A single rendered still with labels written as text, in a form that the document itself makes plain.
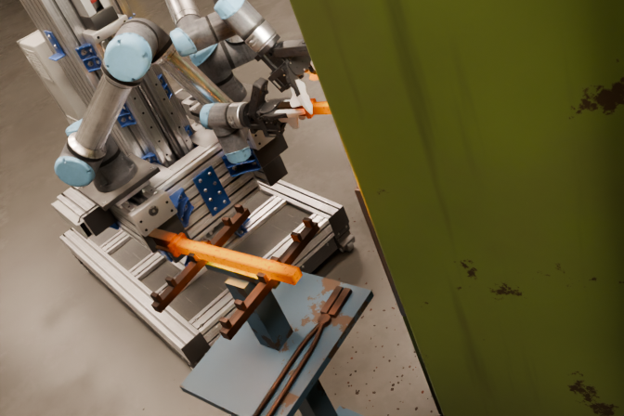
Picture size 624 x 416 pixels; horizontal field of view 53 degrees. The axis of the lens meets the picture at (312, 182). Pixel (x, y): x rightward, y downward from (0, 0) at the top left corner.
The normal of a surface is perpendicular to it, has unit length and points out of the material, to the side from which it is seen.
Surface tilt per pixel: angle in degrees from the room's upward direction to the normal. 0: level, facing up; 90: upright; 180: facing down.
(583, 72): 90
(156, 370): 0
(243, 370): 0
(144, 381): 0
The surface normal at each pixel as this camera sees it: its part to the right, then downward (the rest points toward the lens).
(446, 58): -0.43, 0.64
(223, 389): -0.33, -0.77
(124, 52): 0.07, 0.48
